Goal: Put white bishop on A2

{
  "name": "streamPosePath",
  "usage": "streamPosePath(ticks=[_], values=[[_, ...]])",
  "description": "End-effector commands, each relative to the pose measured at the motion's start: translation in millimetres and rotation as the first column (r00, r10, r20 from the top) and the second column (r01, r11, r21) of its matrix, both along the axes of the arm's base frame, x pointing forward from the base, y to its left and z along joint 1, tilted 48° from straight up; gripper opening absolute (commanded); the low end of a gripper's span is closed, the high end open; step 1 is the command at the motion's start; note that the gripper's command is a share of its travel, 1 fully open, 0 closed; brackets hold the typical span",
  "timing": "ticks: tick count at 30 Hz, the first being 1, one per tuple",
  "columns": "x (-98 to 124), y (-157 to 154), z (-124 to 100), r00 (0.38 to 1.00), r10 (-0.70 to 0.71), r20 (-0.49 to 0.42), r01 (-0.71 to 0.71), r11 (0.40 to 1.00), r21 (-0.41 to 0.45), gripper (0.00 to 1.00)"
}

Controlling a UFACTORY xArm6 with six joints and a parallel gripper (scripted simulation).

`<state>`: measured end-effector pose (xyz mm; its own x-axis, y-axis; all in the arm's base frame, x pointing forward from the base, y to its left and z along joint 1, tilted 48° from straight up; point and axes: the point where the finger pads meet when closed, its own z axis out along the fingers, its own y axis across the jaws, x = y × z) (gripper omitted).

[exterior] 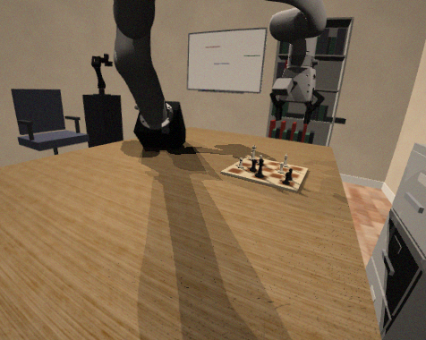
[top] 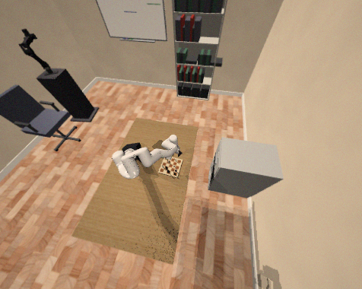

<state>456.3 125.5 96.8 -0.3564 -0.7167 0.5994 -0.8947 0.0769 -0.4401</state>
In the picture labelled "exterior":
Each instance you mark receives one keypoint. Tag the chessboard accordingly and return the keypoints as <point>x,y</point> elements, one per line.
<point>271,175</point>

